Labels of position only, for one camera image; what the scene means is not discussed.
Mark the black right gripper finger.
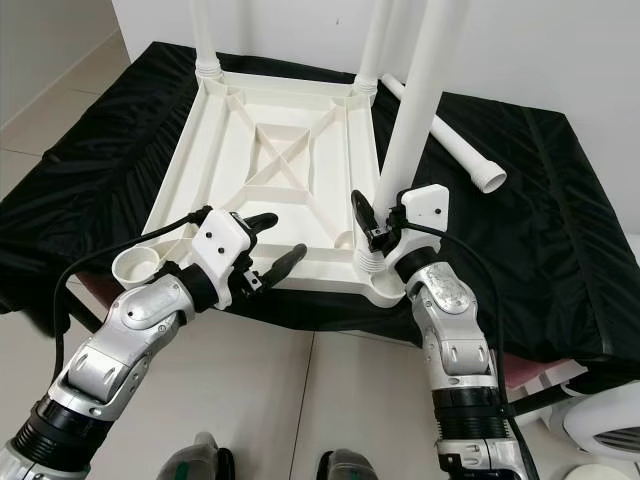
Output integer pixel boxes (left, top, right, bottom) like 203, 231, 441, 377
350, 190, 382, 242

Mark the white plastic children table top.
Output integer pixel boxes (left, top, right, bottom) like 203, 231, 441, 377
110, 68, 407, 307

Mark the black table cloth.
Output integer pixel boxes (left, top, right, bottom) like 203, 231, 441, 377
0, 40, 640, 366

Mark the grey robot left leg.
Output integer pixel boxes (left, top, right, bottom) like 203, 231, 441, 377
165, 432, 227, 480

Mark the grey robot leg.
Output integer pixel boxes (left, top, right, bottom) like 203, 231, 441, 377
318, 450, 383, 480
165, 432, 227, 480

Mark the grey robot right leg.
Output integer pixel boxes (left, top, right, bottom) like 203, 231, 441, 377
318, 450, 383, 480

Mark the white round base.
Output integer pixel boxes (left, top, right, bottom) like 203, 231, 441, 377
575, 460, 640, 480

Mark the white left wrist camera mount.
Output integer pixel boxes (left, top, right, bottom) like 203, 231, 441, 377
188, 207, 261, 307

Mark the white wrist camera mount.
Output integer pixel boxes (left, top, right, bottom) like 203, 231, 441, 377
390, 185, 449, 263
188, 207, 261, 307

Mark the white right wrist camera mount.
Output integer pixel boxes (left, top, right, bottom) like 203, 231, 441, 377
390, 185, 449, 263

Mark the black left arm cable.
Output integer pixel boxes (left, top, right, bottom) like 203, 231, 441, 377
54, 207, 213, 353

